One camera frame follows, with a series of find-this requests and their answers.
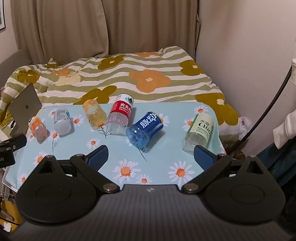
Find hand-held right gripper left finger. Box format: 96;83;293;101
29;145;121;193

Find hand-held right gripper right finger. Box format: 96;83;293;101
183;145;270;194

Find green label clear cup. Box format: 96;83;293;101
183;112;215;155

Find small orange label cup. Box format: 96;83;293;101
28;116;48;141

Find yellow label clear cup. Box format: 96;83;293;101
83;99;107;128

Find red label clear cup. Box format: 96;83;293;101
106;94;135;136

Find white frosted cup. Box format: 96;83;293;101
53;108;72;135

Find blue label clear cup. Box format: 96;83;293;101
126;111;164;148

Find daisy print blue tablecloth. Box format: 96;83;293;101
5;101;227;193

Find grey laptop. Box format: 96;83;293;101
8;82;42;135

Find yellow bag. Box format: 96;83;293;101
0;198;24;233

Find blue jeans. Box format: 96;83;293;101
256;142;296;189

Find white sweater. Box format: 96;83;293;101
273;57;296;149

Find grey headboard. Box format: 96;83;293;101
0;48;32;87

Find striped floral blanket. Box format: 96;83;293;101
0;46;241;139

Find beige curtain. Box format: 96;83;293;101
11;0;200;64

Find black cable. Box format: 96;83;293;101
228;65;293;151

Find framed wall picture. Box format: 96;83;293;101
0;0;6;30

